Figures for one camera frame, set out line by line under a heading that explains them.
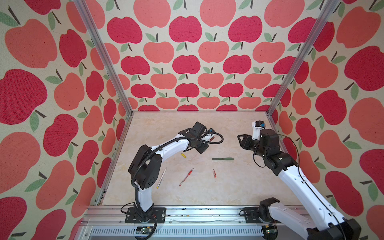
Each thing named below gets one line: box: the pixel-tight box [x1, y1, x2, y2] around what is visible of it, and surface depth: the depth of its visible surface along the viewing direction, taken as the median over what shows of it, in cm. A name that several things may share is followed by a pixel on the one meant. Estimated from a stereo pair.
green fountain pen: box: [212, 157, 234, 160], surface depth 97 cm
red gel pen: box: [179, 167, 194, 187], surface depth 88 cm
